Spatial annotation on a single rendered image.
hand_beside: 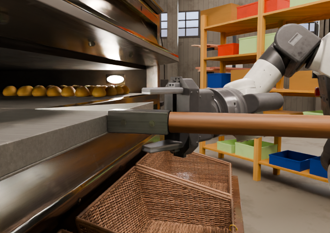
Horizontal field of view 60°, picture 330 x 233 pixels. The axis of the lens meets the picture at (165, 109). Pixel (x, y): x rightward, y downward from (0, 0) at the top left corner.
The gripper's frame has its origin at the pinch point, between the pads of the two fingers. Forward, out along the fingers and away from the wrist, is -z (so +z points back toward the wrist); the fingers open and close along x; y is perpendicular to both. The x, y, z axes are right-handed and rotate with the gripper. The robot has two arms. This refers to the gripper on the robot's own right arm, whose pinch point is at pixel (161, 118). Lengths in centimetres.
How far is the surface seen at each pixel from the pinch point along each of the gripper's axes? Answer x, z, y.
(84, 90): -1, 42, 104
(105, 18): -22.2, 12.6, 35.5
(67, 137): 0.5, -15.5, -1.8
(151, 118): -0.4, -2.9, -1.1
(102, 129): 1.2, -7.8, 3.6
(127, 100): 3, 51, 80
